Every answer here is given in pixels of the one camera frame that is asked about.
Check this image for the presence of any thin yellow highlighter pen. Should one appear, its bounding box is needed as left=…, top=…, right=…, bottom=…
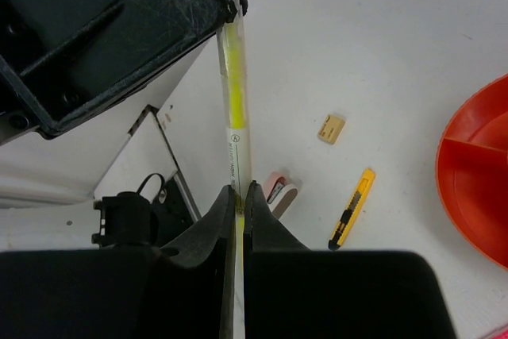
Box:
left=217, top=0, right=252, bottom=338

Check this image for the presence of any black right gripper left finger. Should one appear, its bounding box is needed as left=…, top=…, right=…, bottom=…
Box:
left=161, top=185, right=236, bottom=338

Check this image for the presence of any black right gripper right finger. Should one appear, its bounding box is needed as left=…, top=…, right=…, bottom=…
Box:
left=243, top=181, right=308, bottom=338

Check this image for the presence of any small tan eraser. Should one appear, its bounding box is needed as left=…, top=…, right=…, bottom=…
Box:
left=317, top=114, right=345, bottom=144

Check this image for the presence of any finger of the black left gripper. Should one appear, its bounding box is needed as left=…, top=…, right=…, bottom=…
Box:
left=239, top=0, right=248, bottom=16
left=1, top=0, right=234, bottom=141

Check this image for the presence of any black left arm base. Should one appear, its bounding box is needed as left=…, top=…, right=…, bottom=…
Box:
left=91, top=173, right=194, bottom=248

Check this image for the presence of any pink pen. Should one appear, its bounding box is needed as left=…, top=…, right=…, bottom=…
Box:
left=483, top=326, right=508, bottom=339

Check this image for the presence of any orange round divided container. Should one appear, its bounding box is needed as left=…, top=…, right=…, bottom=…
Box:
left=435, top=76, right=507, bottom=268

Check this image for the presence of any yellow black utility knife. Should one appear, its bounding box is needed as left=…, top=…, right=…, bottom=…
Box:
left=328, top=168, right=375, bottom=251

